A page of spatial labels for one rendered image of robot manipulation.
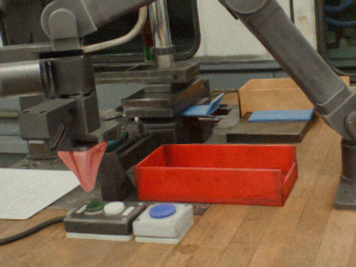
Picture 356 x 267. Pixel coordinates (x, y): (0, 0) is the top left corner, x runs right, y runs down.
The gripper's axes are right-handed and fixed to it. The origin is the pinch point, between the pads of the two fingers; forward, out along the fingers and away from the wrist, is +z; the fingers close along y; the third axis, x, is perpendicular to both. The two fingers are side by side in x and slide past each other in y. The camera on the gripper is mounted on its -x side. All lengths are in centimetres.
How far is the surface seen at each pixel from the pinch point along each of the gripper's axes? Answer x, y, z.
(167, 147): 21.6, 3.2, 1.3
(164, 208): -0.2, 12.1, 3.0
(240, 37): 99, -5, -7
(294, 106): 59, 19, 3
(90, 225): -3.3, 1.5, 4.9
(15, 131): 102, -95, 25
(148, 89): 31.1, -4.0, -7.4
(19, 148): 99, -93, 31
